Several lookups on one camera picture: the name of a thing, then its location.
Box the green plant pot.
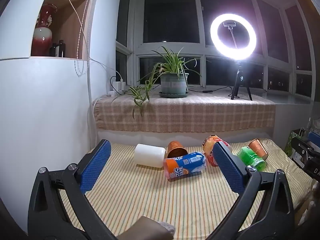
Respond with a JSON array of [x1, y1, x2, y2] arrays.
[[160, 73, 190, 95]]

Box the white chargers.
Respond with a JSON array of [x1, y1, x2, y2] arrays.
[[111, 79, 127, 92]]

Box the green pot saucer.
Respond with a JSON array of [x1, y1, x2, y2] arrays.
[[159, 91, 189, 98]]

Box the orange and white paper cup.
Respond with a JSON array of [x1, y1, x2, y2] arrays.
[[248, 138, 268, 160]]

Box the striped mat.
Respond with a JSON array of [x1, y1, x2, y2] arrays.
[[59, 137, 313, 240]]

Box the red and white vase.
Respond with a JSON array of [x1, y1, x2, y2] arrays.
[[32, 4, 58, 57]]

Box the green box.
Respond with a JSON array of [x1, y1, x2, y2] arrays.
[[284, 129, 302, 158]]

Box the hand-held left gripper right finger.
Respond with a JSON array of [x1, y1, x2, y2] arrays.
[[202, 141, 295, 240]]

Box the white window frame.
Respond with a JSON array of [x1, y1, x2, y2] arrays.
[[116, 0, 313, 98]]

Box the blue and orange cup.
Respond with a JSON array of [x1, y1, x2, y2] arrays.
[[163, 151, 207, 182]]

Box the black ring light cable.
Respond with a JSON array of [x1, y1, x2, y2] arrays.
[[187, 86, 234, 93]]

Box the white cable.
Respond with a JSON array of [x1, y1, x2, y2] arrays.
[[61, 0, 123, 83]]

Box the small orange cup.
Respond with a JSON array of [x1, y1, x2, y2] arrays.
[[167, 141, 188, 158]]

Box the green cup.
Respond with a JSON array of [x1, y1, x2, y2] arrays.
[[237, 146, 266, 172]]

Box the spider plant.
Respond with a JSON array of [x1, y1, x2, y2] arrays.
[[111, 46, 202, 119]]

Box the orange red snack bag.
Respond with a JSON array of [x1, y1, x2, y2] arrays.
[[202, 135, 233, 167]]

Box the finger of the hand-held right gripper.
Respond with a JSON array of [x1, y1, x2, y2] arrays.
[[291, 131, 320, 161]]

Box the phone holder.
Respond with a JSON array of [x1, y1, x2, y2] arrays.
[[222, 22, 237, 49]]

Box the brown fuzzy cloth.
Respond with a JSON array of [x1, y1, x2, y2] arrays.
[[294, 180, 320, 228]]

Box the white bead chain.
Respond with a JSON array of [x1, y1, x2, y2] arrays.
[[74, 0, 97, 77]]

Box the checked cloth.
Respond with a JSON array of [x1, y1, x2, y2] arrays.
[[94, 91, 275, 133]]

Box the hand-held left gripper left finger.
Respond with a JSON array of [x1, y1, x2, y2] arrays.
[[27, 139, 118, 240]]

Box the grey fuzzy cloth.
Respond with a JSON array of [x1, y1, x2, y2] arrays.
[[159, 221, 176, 233]]

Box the white pipe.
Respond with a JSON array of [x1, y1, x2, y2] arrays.
[[86, 59, 97, 146]]

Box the wooden wall shelf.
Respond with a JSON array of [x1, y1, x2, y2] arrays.
[[30, 0, 97, 60]]

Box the white paper roll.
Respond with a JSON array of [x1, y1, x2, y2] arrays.
[[134, 144, 166, 168]]

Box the black tripod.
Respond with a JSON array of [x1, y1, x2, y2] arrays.
[[230, 60, 253, 101]]

